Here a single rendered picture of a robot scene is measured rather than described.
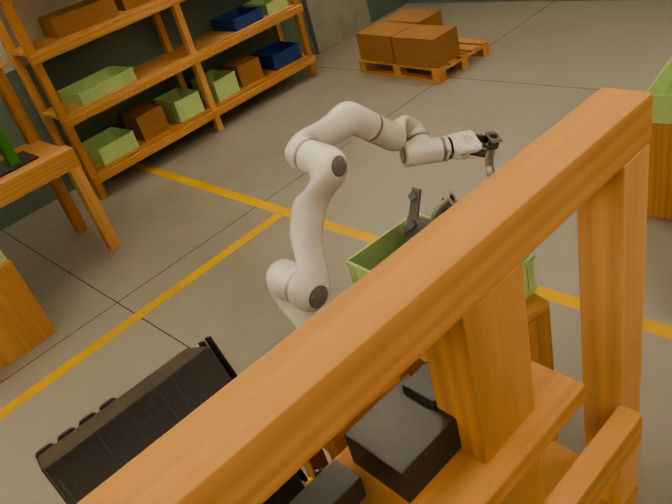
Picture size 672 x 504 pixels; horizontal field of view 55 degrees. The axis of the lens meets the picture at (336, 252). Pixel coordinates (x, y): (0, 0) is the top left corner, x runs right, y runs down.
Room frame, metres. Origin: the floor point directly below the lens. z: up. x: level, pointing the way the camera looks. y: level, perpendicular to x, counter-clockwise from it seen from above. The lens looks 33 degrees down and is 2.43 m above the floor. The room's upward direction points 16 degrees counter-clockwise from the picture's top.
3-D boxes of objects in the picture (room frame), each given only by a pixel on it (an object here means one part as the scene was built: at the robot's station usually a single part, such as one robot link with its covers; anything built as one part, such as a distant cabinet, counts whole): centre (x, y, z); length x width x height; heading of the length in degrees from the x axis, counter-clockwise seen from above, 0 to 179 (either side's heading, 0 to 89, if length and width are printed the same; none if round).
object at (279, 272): (1.63, 0.16, 1.24); 0.19 x 0.12 x 0.24; 32
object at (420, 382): (0.78, -0.12, 1.59); 0.15 x 0.07 x 0.07; 124
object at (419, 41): (6.89, -1.51, 0.22); 1.20 x 0.81 x 0.44; 33
